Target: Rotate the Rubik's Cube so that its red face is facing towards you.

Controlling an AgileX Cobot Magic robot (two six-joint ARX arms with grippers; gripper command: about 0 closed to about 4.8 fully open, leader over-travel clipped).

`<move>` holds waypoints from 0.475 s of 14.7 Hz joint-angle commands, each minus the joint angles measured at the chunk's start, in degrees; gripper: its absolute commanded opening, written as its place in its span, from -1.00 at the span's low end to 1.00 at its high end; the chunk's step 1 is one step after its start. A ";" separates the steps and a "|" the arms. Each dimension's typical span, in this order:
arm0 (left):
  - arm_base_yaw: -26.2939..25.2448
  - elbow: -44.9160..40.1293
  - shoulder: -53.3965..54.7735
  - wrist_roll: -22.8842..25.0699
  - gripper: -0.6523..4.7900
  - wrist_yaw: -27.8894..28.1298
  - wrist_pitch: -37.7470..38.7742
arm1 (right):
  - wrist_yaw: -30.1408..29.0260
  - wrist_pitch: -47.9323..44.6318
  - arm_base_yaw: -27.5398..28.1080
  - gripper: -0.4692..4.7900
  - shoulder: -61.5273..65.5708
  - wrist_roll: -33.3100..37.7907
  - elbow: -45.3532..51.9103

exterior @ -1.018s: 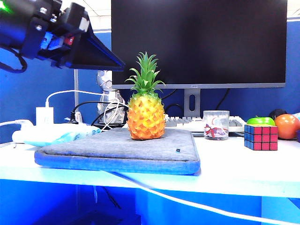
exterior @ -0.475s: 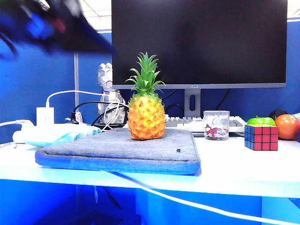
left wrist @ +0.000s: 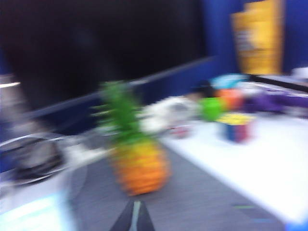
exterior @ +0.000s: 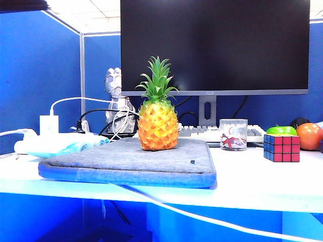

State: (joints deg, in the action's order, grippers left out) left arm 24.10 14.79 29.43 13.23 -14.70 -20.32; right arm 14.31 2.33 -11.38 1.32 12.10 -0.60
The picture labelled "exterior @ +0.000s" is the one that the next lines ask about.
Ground Rubik's cube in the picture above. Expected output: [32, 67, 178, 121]
[263, 133, 301, 163]

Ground plastic pineapple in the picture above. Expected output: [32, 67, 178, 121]
[135, 55, 180, 152]

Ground white grey keyboard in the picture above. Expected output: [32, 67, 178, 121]
[178, 123, 267, 147]

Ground grey monitor stand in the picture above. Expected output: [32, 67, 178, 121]
[198, 95, 218, 127]

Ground grey felt laptop sleeve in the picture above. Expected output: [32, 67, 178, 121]
[37, 137, 218, 189]

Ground silver fist figurine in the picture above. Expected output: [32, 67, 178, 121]
[104, 67, 137, 134]

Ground clear plastic cup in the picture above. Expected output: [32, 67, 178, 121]
[219, 118, 248, 151]

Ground light blue tissue pack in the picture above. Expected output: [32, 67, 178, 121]
[25, 133, 111, 158]

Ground black computer monitor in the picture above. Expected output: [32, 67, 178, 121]
[120, 0, 311, 96]

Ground white charger adapter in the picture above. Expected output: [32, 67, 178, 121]
[39, 115, 59, 136]

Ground green apple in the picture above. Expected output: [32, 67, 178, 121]
[266, 125, 298, 137]

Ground dark round object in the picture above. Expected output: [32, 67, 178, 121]
[290, 117, 311, 129]

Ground white power strip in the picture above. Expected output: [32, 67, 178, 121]
[14, 136, 41, 154]

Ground orange red round fruit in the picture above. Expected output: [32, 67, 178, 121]
[296, 123, 323, 151]

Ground black monitor cable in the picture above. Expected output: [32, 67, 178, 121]
[232, 95, 249, 119]
[175, 95, 192, 108]
[178, 111, 200, 125]

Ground black cable with plug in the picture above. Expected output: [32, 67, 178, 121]
[76, 108, 138, 134]

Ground thin white charger cable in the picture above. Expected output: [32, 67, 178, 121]
[49, 97, 140, 141]

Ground thick white cable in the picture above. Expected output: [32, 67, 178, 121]
[111, 183, 323, 242]

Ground aluminium partition post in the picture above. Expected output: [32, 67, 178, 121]
[79, 32, 85, 124]

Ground thin dark cable under desk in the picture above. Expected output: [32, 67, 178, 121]
[111, 200, 132, 225]

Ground white cable with plug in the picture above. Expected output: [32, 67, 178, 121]
[0, 128, 36, 139]

